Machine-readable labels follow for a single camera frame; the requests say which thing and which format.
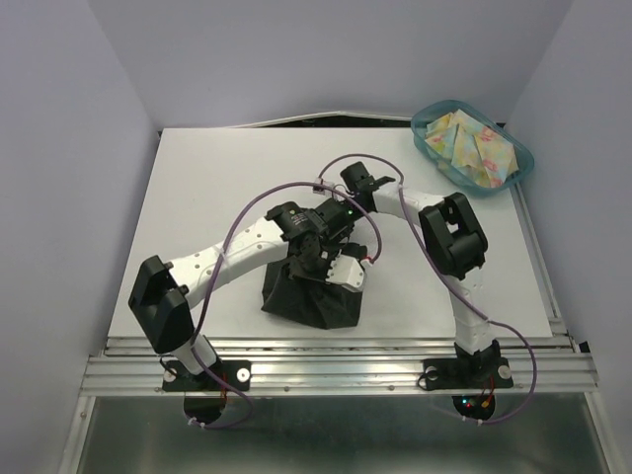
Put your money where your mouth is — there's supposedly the teal plastic basket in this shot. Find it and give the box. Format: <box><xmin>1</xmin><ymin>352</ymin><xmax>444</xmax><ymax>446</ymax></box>
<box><xmin>411</xmin><ymin>100</ymin><xmax>534</xmax><ymax>197</ymax></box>

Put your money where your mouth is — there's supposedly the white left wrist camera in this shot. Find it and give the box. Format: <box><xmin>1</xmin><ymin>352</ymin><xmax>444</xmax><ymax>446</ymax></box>
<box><xmin>325</xmin><ymin>255</ymin><xmax>366</xmax><ymax>292</ymax></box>

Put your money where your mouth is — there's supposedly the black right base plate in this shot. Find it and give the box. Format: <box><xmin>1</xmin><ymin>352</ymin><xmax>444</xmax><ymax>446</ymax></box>
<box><xmin>417</xmin><ymin>357</ymin><xmax>514</xmax><ymax>391</ymax></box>

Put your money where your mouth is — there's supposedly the dark dotted skirt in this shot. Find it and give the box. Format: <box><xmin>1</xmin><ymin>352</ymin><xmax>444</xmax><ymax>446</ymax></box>
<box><xmin>262</xmin><ymin>243</ymin><xmax>367</xmax><ymax>330</ymax></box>

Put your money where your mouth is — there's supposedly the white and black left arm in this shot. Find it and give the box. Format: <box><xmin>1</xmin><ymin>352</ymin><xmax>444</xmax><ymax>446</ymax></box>
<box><xmin>128</xmin><ymin>199</ymin><xmax>363</xmax><ymax>389</ymax></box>

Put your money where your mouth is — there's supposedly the pastel floral skirt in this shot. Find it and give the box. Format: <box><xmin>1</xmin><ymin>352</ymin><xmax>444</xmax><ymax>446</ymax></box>
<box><xmin>425</xmin><ymin>110</ymin><xmax>519</xmax><ymax>189</ymax></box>

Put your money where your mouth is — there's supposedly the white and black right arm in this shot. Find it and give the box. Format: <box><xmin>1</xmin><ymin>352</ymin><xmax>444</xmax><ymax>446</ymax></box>
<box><xmin>314</xmin><ymin>162</ymin><xmax>503</xmax><ymax>390</ymax></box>

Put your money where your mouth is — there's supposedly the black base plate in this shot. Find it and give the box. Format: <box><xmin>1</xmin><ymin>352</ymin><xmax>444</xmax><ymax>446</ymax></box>
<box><xmin>417</xmin><ymin>357</ymin><xmax>514</xmax><ymax>391</ymax></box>
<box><xmin>160</xmin><ymin>359</ymin><xmax>252</xmax><ymax>393</ymax></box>

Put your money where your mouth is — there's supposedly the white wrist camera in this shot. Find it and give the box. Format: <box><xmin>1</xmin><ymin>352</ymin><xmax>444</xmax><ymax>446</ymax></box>
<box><xmin>312</xmin><ymin>179</ymin><xmax>348</xmax><ymax>199</ymax></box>
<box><xmin>325</xmin><ymin>255</ymin><xmax>366</xmax><ymax>292</ymax></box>

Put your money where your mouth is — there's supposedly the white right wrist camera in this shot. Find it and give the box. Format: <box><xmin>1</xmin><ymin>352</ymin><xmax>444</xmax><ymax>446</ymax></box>
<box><xmin>312</xmin><ymin>179</ymin><xmax>348</xmax><ymax>199</ymax></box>

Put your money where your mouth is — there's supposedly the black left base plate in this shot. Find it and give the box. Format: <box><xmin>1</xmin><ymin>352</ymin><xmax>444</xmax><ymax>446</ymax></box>
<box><xmin>160</xmin><ymin>359</ymin><xmax>252</xmax><ymax>393</ymax></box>

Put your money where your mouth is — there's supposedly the metal lower shelf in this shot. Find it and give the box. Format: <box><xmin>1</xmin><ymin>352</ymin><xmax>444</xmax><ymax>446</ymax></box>
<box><xmin>65</xmin><ymin>394</ymin><xmax>608</xmax><ymax>473</ymax></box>

